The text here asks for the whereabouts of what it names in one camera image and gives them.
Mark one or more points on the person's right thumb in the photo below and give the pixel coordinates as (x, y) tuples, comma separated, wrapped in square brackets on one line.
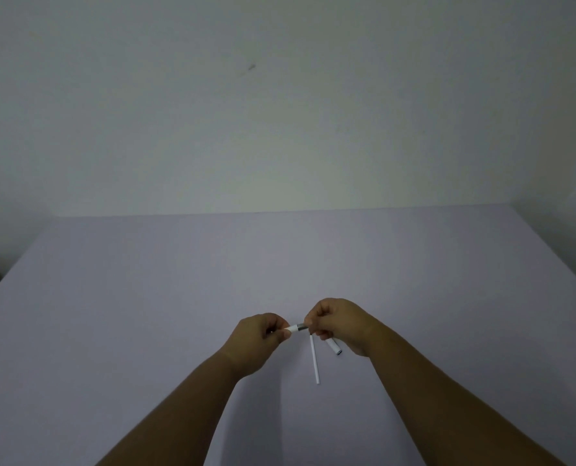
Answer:
[(317, 331)]

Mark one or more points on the person's left forearm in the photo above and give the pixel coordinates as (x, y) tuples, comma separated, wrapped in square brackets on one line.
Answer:
[(171, 417)]

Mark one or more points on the person's right hand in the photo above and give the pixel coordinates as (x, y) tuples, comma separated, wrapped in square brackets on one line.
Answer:
[(343, 325)]

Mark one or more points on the white pen barrel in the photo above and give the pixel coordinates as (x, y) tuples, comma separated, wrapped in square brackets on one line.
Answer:
[(334, 347)]

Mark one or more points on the person's left thumb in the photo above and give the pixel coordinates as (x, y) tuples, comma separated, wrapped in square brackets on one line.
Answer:
[(283, 333)]

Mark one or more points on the person's right forearm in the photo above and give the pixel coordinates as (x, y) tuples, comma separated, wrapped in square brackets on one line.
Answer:
[(453, 407)]

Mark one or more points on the white pen refill tube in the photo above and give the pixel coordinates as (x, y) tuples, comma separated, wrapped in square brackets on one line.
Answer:
[(314, 360)]

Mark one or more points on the person's left hand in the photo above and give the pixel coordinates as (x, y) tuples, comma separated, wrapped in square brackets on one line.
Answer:
[(249, 344)]

